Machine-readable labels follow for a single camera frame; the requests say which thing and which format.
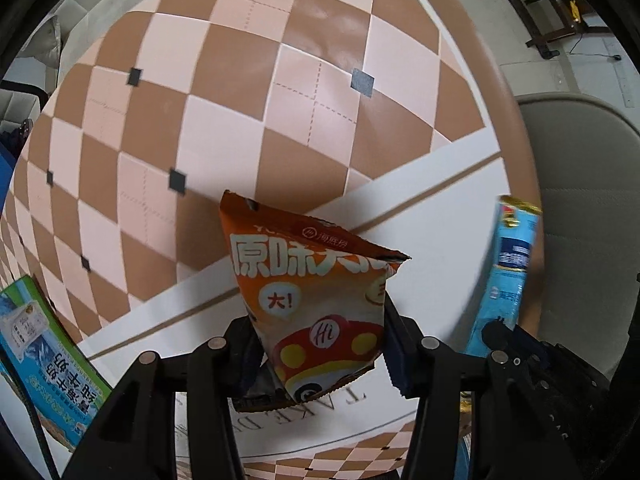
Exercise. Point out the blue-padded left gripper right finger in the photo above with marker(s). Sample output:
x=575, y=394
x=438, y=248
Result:
x=428, y=370

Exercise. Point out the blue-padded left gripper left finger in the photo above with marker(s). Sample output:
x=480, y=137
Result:
x=133, y=436

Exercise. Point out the light blue stick packet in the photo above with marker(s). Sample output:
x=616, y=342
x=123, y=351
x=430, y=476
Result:
x=511, y=251

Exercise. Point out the orange snack bag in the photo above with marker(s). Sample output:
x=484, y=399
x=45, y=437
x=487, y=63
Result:
x=314, y=293

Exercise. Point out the open cardboard box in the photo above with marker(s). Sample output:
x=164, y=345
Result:
x=66, y=390

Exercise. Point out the beige office chair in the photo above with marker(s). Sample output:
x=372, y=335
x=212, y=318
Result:
x=587, y=161

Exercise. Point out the checkered orange tablecloth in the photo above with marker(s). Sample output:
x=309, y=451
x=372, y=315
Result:
x=388, y=117

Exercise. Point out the dark wooden chair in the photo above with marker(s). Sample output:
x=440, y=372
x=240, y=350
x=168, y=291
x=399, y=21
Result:
x=550, y=21

